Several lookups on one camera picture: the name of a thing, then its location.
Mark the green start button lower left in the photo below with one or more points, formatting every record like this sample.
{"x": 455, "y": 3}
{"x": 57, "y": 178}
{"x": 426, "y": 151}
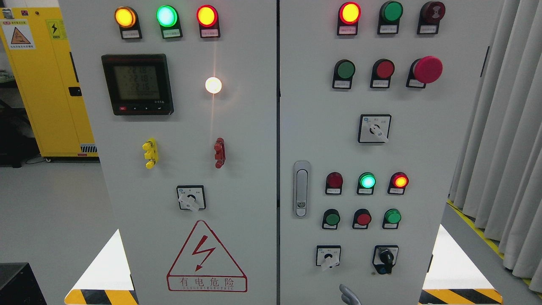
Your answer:
{"x": 331, "y": 219}

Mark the green push button upper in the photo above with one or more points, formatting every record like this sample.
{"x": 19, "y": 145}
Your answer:
{"x": 343, "y": 74}

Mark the green push button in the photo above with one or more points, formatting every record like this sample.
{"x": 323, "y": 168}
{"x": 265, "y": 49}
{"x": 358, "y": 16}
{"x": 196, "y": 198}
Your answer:
{"x": 391, "y": 219}
{"x": 343, "y": 74}

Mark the red stop button lower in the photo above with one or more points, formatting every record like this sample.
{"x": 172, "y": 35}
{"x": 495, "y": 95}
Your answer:
{"x": 362, "y": 219}

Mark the green push button lower right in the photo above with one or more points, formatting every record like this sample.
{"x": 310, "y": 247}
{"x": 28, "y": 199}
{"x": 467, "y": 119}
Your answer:
{"x": 391, "y": 219}

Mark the red push button upper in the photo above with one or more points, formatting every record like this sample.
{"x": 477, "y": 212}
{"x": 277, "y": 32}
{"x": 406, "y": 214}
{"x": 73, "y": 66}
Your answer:
{"x": 382, "y": 72}

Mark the red mushroom emergency stop button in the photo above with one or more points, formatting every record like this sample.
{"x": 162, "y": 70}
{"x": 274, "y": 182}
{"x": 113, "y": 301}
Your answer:
{"x": 423, "y": 71}

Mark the grey electrical control cabinet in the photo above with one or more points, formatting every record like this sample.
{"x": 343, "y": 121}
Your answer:
{"x": 276, "y": 60}

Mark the red test terminal block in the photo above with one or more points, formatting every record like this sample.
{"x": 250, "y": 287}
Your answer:
{"x": 219, "y": 156}

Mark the unlit dark red lamp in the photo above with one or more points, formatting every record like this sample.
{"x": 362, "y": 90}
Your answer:
{"x": 334, "y": 184}

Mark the glowing white indicator lamp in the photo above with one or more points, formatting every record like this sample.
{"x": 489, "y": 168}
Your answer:
{"x": 213, "y": 85}

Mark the lit green lamp lower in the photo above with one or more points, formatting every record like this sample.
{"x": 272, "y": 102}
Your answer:
{"x": 366, "y": 183}

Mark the yellow test terminal block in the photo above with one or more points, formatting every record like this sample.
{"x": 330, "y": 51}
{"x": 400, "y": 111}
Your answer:
{"x": 151, "y": 152}

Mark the red electric hazard warning sticker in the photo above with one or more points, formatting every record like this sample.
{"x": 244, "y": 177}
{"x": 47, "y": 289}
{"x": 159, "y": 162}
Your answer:
{"x": 205, "y": 265}

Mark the lit red lamp lower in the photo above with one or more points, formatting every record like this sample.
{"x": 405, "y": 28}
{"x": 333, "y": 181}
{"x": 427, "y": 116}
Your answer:
{"x": 398, "y": 183}

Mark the black digital power meter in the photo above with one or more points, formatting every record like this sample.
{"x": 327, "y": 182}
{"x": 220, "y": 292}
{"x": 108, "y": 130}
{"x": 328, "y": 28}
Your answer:
{"x": 138, "y": 84}

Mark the lit red indicator lamp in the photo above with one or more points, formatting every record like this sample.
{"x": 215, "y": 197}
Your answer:
{"x": 208, "y": 21}

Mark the lit red lamp right door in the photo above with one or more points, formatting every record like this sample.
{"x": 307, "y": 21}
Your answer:
{"x": 347, "y": 19}

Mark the lit green indicator lamp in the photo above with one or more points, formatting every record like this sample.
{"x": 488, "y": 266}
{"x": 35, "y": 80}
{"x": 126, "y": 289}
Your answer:
{"x": 169, "y": 21}

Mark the unlit green indicator lamp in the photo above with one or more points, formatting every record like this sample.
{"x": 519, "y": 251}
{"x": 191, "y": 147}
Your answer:
{"x": 389, "y": 18}

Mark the yellow indicator lamp top left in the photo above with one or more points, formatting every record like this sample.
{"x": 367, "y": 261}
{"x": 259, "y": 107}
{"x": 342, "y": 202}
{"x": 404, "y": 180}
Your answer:
{"x": 127, "y": 19}

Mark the dark red buzzer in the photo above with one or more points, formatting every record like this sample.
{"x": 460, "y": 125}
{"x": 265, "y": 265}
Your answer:
{"x": 430, "y": 16}

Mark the grey curtain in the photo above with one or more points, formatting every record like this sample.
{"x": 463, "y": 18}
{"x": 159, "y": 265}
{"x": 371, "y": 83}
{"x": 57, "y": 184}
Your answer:
{"x": 499, "y": 173}

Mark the yellow safety storage cabinet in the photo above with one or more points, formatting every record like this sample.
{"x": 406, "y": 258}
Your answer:
{"x": 38, "y": 50}

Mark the black box bottom left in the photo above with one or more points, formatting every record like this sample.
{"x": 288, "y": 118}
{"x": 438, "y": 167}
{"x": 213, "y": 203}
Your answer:
{"x": 18, "y": 285}

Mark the silver door latch handle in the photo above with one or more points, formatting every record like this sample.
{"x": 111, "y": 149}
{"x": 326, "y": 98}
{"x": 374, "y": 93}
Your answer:
{"x": 301, "y": 171}

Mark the left white rotary selector switch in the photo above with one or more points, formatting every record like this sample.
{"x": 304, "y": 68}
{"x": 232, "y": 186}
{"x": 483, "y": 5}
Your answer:
{"x": 191, "y": 197}

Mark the white rotary selector switch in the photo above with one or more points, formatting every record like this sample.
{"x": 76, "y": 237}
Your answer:
{"x": 327, "y": 256}
{"x": 191, "y": 197}

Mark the upper right rotary selector switch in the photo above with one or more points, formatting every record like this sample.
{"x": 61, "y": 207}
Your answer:
{"x": 374, "y": 128}

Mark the lower white rotary selector switch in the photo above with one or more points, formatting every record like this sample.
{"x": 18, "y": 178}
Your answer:
{"x": 327, "y": 256}

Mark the black key selector switch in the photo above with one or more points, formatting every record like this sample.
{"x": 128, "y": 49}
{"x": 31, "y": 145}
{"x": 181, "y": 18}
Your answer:
{"x": 384, "y": 258}

